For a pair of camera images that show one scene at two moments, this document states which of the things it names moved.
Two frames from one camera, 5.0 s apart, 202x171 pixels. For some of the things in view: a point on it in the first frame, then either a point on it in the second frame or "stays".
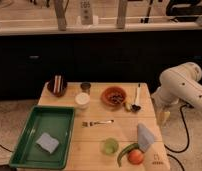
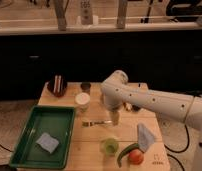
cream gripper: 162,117 -> 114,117
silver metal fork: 88,123 stays
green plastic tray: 46,139 stays
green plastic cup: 109,146 stays
